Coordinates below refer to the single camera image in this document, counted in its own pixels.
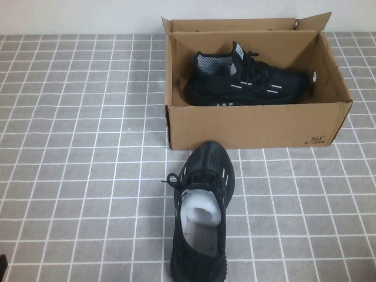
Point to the black sneaker with foam stuffing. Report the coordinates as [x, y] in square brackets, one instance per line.
[205, 158]

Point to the white foam shoe stuffing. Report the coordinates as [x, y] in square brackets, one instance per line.
[202, 199]

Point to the brown cardboard shoe box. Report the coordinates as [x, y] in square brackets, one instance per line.
[249, 126]

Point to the black sneaker with white stripes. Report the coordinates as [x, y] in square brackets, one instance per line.
[223, 85]

